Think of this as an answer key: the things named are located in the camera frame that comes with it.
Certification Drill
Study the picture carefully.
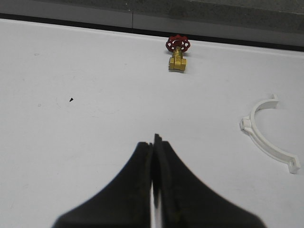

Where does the grey stone counter ledge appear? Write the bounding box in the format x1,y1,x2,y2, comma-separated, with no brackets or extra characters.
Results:
0,0,304,46

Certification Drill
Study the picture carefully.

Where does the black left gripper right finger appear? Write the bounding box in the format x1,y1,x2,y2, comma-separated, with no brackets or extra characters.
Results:
153,134,265,228

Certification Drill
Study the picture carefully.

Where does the brass valve red handwheel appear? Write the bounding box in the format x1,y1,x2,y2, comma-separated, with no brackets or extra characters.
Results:
165,34,190,71

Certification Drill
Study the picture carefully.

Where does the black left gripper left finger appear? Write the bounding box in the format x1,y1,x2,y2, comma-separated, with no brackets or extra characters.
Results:
53,142,153,228

